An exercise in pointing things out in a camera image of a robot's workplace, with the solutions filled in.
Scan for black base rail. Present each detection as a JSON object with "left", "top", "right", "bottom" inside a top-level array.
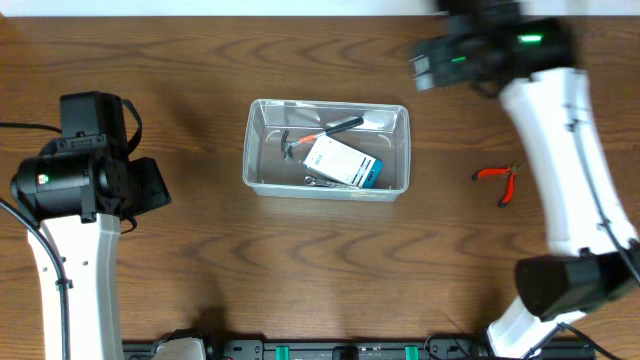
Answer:
[{"left": 123, "top": 335, "right": 597, "bottom": 360}]

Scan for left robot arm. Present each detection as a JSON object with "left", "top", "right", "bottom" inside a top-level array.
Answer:
[{"left": 9, "top": 91, "right": 171, "bottom": 359}]

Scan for small hammer black handle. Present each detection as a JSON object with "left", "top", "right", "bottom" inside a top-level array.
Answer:
[{"left": 281, "top": 117, "right": 364, "bottom": 160}]

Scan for red handled pliers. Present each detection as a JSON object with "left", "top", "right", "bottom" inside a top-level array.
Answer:
[{"left": 471, "top": 163, "right": 522, "bottom": 208}]

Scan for silver combination wrench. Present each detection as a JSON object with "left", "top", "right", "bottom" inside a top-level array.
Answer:
[{"left": 304, "top": 176, "right": 353, "bottom": 189}]

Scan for clear plastic container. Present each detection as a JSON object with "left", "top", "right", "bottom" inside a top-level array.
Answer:
[{"left": 243, "top": 99, "right": 411, "bottom": 202}]

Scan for white blue card package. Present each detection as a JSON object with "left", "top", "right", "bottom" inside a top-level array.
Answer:
[{"left": 303, "top": 137, "right": 384, "bottom": 188}]

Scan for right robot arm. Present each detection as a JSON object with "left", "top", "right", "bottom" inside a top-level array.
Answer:
[{"left": 411, "top": 1, "right": 639, "bottom": 359}]

